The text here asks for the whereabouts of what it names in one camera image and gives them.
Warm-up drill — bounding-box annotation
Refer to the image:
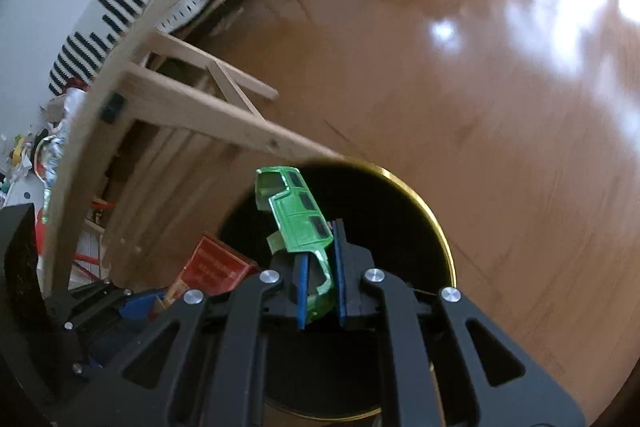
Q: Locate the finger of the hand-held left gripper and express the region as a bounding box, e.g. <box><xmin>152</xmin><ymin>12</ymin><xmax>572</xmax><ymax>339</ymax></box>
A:
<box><xmin>45</xmin><ymin>279</ymin><xmax>132</xmax><ymax>325</ymax></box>
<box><xmin>67</xmin><ymin>291</ymin><xmax>168</xmax><ymax>375</ymax></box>

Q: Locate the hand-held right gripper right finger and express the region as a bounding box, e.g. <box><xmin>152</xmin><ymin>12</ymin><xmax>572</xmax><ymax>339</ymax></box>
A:
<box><xmin>334</xmin><ymin>219</ymin><xmax>586</xmax><ymax>427</ymax></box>

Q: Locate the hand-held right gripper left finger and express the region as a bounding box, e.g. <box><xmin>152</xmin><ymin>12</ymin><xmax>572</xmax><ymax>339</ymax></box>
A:
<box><xmin>65</xmin><ymin>255</ymin><xmax>309</xmax><ymax>427</ymax></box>

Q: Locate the black bin with gold rim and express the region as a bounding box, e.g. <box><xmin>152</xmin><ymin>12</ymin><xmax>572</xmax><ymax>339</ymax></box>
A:
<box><xmin>217</xmin><ymin>159</ymin><xmax>458</xmax><ymax>423</ymax></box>

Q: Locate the green toy car shell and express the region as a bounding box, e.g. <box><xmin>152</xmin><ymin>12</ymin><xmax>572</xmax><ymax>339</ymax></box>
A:
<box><xmin>255</xmin><ymin>166</ymin><xmax>336</xmax><ymax>325</ymax></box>

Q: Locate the red snack packet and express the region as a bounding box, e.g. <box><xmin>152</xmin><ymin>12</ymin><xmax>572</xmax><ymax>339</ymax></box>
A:
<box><xmin>170</xmin><ymin>232</ymin><xmax>260</xmax><ymax>303</ymax></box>

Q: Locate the colourful paper clutter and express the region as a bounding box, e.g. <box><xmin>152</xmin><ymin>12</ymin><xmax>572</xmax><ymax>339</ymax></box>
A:
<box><xmin>0</xmin><ymin>77</ymin><xmax>76</xmax><ymax>228</ymax></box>

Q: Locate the wooden table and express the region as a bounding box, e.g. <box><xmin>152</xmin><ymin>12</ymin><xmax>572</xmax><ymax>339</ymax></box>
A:
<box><xmin>40</xmin><ymin>0</ymin><xmax>346</xmax><ymax>298</ymax></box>

